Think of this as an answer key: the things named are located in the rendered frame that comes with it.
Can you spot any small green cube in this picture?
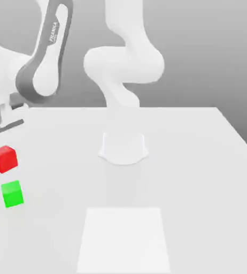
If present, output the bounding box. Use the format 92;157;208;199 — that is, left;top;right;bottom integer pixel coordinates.
1;180;25;209

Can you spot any small red cube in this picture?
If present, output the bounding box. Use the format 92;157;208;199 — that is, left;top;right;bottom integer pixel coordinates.
0;145;19;174

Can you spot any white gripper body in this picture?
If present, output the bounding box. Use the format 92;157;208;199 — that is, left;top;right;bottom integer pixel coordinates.
0;119;26;142

